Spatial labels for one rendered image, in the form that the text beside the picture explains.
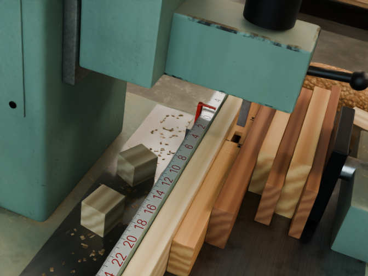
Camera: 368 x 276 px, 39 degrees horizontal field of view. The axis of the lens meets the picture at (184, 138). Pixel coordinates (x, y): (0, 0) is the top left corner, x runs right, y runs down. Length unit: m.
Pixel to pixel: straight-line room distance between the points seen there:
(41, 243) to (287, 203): 0.28
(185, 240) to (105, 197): 0.20
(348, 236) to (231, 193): 0.12
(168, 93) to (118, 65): 1.93
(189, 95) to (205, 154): 1.94
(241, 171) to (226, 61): 0.11
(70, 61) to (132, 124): 0.30
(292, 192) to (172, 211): 0.14
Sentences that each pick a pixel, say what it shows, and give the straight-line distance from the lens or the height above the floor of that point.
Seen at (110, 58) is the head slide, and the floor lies 1.02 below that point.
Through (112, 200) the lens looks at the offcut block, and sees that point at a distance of 0.62.
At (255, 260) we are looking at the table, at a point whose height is 0.90.
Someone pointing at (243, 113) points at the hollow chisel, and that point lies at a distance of 0.57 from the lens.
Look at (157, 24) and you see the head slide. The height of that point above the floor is 1.07.
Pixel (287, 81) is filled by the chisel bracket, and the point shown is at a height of 1.03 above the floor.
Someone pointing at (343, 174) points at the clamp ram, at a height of 0.95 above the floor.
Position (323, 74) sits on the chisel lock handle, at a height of 1.04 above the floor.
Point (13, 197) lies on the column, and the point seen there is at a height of 0.83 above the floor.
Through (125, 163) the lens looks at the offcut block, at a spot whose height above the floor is 0.83.
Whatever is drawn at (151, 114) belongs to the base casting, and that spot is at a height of 0.80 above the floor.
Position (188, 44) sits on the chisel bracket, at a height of 1.04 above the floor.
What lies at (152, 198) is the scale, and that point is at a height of 0.96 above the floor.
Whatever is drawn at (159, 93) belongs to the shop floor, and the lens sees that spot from 2.43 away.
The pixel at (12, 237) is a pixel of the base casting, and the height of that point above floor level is 0.80.
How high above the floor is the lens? 1.27
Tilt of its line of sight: 36 degrees down
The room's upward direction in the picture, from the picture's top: 11 degrees clockwise
